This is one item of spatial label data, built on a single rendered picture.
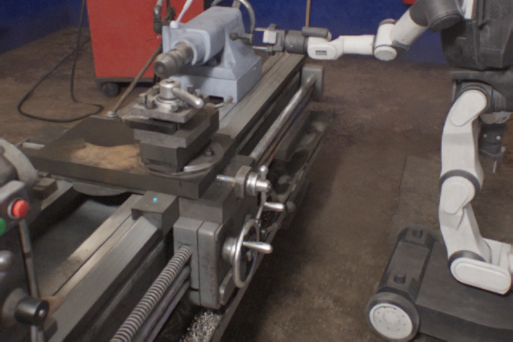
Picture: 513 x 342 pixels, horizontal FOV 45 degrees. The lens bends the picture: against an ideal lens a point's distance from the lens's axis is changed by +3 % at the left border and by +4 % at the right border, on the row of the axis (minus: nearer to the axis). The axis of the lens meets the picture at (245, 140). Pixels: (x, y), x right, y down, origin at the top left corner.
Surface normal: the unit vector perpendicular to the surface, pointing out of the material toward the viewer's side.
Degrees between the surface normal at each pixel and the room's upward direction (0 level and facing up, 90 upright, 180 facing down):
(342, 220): 0
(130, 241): 36
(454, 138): 114
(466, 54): 104
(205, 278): 90
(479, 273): 90
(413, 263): 0
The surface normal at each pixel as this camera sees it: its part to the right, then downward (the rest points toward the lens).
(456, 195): -0.43, 0.40
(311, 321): 0.00, -0.90
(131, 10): 0.01, 0.44
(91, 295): 0.55, -0.65
